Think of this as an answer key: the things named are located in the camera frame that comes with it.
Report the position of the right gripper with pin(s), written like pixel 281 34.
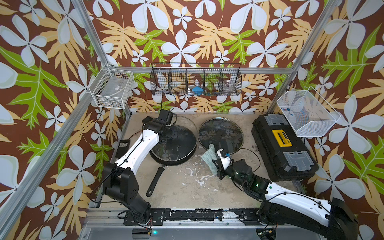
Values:
pixel 221 167

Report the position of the glass pot lid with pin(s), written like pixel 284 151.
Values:
pixel 182 136
pixel 223 134

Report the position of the green microfibre cloth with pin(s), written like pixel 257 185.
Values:
pixel 209 157

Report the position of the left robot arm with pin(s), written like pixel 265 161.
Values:
pixel 119 179

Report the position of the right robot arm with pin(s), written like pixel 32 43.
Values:
pixel 331 219

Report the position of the left black frying pan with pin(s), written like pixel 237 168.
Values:
pixel 166 158

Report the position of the blue object in basket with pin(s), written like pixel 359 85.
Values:
pixel 197 91

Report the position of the black tool case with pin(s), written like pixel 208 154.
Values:
pixel 285 156

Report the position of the black power adapter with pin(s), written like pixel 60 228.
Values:
pixel 123 147

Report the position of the white mesh basket right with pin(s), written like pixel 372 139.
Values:
pixel 309 114

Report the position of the white wire basket left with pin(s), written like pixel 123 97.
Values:
pixel 111 88

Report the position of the black wire basket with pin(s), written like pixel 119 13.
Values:
pixel 217 79

